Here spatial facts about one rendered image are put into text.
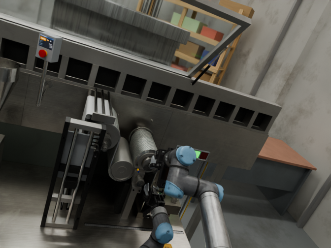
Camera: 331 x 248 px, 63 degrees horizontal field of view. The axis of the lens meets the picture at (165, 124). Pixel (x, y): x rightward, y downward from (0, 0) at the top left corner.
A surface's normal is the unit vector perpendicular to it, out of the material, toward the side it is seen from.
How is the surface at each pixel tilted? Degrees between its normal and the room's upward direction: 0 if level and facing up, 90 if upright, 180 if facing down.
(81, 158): 90
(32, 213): 0
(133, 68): 90
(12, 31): 90
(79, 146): 90
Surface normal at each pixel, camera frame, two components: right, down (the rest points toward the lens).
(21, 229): 0.33, -0.88
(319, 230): -0.92, -0.22
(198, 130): 0.23, 0.43
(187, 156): 0.39, -0.23
